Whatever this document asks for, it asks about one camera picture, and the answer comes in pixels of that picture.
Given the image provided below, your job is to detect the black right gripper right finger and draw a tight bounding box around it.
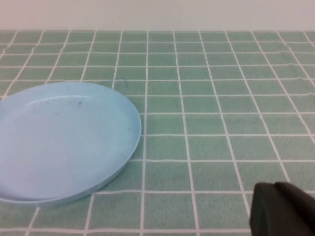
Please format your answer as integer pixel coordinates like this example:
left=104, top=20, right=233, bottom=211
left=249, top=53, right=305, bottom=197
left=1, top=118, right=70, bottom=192
left=274, top=181, right=315, bottom=236

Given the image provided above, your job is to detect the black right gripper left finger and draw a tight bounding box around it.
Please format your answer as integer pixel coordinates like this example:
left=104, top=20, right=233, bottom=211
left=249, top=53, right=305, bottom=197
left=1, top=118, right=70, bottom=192
left=249, top=181, right=284, bottom=236

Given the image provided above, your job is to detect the light blue round plate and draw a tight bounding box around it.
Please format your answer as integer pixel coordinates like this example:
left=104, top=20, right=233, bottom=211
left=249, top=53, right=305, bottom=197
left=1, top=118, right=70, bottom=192
left=0, top=82, right=142, bottom=208

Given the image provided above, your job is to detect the green checkered tablecloth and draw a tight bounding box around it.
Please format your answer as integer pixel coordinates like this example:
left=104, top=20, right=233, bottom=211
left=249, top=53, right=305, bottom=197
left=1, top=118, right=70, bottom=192
left=0, top=29, right=315, bottom=236

